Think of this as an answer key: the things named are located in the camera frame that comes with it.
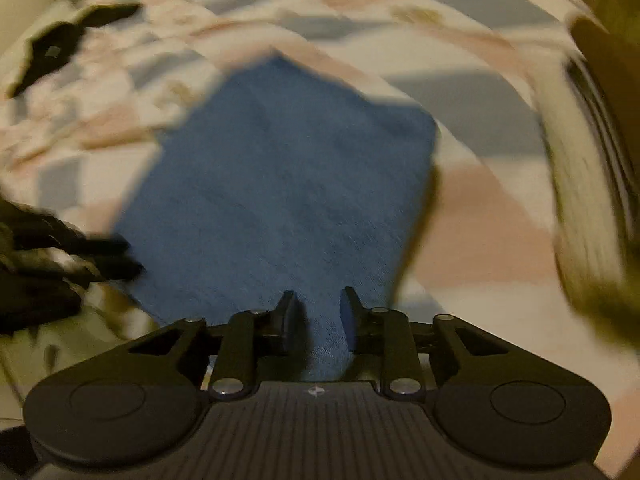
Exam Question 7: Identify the blue denim jeans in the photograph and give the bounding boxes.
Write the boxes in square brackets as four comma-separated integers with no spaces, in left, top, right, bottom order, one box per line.
[116,55,437,380]

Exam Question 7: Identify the black long-sleeve garment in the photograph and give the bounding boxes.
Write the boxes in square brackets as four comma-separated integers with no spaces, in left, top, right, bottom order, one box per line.
[8,2,143,99]

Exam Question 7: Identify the folded cream fleece blanket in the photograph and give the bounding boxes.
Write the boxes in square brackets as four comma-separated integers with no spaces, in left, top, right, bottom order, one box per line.
[534,54,639,338]

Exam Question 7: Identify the diamond patchwork quilt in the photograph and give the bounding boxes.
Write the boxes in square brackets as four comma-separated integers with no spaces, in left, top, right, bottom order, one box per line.
[1,0,639,476]

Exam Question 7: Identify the folded grey garment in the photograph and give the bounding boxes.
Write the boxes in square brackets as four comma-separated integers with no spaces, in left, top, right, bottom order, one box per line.
[566,58,639,245]

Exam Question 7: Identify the folded brown garment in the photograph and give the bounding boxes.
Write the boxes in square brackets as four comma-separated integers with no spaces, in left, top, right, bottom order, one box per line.
[570,18,639,185]

